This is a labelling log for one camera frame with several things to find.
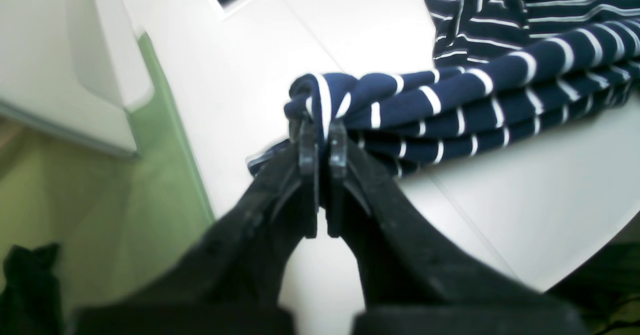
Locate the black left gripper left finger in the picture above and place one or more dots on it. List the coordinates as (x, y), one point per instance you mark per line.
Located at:
(229, 282)

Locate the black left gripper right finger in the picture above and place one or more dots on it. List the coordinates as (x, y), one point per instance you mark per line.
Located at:
(415, 280)

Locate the navy white striped t-shirt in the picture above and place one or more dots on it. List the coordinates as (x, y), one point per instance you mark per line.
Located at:
(504, 71)

